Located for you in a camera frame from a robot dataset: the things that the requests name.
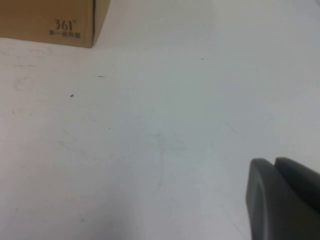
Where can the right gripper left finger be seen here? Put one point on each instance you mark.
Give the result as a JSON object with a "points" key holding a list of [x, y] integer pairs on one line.
{"points": [[272, 207]]}

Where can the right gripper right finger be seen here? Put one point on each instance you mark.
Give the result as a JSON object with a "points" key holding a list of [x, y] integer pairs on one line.
{"points": [[302, 180]]}

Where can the brown cardboard shoe box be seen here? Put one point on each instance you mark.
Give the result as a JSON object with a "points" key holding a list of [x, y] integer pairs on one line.
{"points": [[37, 15]]}

